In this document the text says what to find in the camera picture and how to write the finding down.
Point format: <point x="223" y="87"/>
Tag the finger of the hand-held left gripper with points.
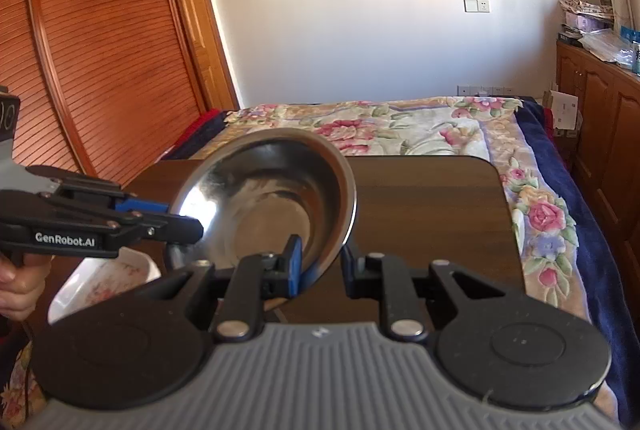
<point x="150" y="230"/>
<point x="142" y="206"/>

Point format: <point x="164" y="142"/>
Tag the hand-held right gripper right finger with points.
<point x="348" y="277"/>

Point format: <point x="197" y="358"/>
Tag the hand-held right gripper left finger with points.
<point x="296" y="265"/>

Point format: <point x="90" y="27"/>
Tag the large floral rectangular plate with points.
<point x="100" y="290"/>

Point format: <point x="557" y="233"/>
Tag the medium steel bowl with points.
<point x="260" y="190"/>

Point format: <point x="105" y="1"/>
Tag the person's left hand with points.
<point x="20" y="295"/>

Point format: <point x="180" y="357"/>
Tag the wooden louvered wardrobe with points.
<point x="100" y="35"/>

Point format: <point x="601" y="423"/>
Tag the floral blanket with navy border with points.
<point x="400" y="125"/>

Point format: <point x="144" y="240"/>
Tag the wooden door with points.
<point x="200" y="10"/>

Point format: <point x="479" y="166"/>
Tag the white paper carton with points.
<point x="565" y="110"/>

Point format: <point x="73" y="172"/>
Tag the wooden cabinet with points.
<point x="600" y="120"/>

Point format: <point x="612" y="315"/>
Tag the clear plastic bags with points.
<point x="607" y="48"/>

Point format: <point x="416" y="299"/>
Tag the stack of papers and boxes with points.
<point x="585" y="18"/>

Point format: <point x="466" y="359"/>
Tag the row of wall sockets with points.
<point x="485" y="90"/>

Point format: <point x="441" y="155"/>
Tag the white wall switch plate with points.
<point x="477" y="5"/>

